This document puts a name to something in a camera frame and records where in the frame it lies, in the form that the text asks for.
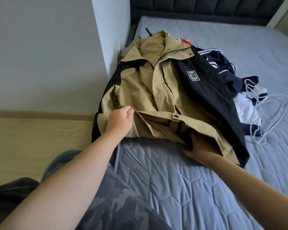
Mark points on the person's right hand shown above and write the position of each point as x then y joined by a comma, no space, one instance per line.
204,151

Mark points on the person's left hand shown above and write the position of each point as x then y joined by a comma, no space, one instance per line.
119,123

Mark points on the tan and black jacket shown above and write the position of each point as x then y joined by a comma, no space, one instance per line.
153,83

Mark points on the grey quilted bed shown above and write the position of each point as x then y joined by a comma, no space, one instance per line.
182,198

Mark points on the white and navy garment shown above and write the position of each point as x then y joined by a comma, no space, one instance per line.
245,107

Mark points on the red and navy sports jacket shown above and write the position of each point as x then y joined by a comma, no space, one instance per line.
230,79

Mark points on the person's right forearm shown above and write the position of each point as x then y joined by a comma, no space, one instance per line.
259,194

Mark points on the person's left forearm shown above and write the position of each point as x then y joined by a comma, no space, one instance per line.
62,189

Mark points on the dark grey upholstered headboard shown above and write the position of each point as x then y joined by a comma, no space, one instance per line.
206,7

